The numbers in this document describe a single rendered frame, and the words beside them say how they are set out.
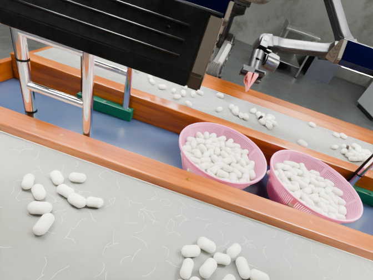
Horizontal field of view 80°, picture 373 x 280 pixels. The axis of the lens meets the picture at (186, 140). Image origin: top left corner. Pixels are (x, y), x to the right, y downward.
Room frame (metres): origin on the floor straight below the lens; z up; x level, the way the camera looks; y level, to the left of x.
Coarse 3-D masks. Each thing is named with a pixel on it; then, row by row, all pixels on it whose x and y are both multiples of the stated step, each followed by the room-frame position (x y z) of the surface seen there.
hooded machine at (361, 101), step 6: (372, 84) 4.64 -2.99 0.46; (366, 90) 4.68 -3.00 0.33; (372, 90) 4.51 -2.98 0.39; (366, 96) 4.54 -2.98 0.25; (372, 96) 4.38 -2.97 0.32; (360, 102) 4.58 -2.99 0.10; (366, 102) 4.41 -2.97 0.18; (372, 102) 4.25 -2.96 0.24; (360, 108) 4.51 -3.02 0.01; (366, 108) 4.28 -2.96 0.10; (372, 108) 4.13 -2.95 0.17; (366, 114) 4.22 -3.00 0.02; (372, 114) 4.01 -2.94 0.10; (372, 120) 4.00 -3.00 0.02
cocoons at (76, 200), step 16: (32, 176) 0.26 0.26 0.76; (80, 176) 0.29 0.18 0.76; (32, 192) 0.23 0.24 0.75; (64, 192) 0.25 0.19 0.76; (32, 208) 0.20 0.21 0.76; (48, 208) 0.21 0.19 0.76; (48, 224) 0.18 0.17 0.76; (208, 240) 0.25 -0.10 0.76; (192, 256) 0.21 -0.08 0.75; (224, 256) 0.23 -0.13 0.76; (208, 272) 0.19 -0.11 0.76; (240, 272) 0.21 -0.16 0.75; (256, 272) 0.22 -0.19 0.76
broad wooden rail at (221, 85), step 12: (204, 84) 1.04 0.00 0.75; (216, 84) 1.05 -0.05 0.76; (228, 84) 1.10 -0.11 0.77; (240, 96) 1.04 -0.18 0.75; (252, 96) 1.05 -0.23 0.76; (264, 96) 1.11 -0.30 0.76; (276, 108) 1.04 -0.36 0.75; (288, 108) 1.05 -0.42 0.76; (300, 108) 1.10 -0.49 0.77; (312, 120) 1.03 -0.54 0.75; (324, 120) 1.05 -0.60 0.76; (336, 120) 1.11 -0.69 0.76; (348, 132) 1.03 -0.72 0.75; (360, 132) 1.05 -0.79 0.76; (372, 132) 1.11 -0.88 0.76
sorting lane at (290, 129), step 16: (112, 64) 0.93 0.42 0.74; (112, 80) 0.78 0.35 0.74; (144, 80) 0.88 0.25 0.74; (160, 80) 0.94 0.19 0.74; (160, 96) 0.79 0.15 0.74; (208, 96) 0.94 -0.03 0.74; (224, 96) 1.00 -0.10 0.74; (208, 112) 0.79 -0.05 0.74; (224, 112) 0.83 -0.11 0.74; (272, 112) 1.00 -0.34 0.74; (256, 128) 0.79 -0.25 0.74; (288, 128) 0.88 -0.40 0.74; (304, 128) 0.94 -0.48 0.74; (320, 128) 1.00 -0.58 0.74; (320, 144) 0.83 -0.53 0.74; (336, 144) 0.88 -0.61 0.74; (368, 144) 1.00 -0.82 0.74
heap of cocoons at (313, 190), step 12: (276, 168) 0.58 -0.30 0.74; (288, 168) 0.59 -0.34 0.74; (300, 168) 0.62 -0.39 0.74; (288, 180) 0.55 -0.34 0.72; (300, 180) 0.56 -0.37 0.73; (312, 180) 0.57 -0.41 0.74; (324, 180) 0.60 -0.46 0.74; (300, 192) 0.50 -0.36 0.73; (312, 192) 0.52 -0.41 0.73; (324, 192) 0.53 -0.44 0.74; (336, 192) 0.55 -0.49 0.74; (288, 204) 0.44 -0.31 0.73; (312, 204) 0.47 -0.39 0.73; (324, 204) 0.47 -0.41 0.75; (336, 204) 0.51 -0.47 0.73; (336, 216) 0.45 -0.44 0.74
